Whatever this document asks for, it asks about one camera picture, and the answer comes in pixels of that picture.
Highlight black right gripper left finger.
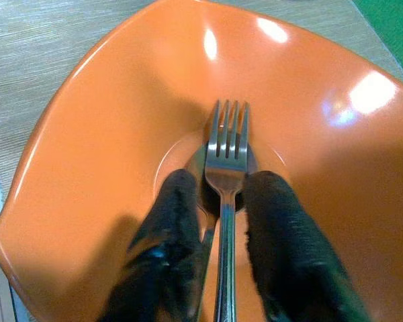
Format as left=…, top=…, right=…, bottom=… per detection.
left=99, top=168, right=206, bottom=322

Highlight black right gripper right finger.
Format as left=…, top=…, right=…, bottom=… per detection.
left=242, top=170, right=373, bottom=322

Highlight silver metal fork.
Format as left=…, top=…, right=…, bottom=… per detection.
left=204, top=99, right=251, bottom=322

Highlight silver metal spoon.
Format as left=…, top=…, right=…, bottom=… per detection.
left=186, top=143, right=259, bottom=322

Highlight orange square plate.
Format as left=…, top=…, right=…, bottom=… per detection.
left=0, top=0, right=403, bottom=322

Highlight beige woven placemat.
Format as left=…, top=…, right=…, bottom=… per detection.
left=0, top=0, right=403, bottom=209

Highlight green cloth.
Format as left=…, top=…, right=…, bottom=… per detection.
left=351, top=0, right=403, bottom=85

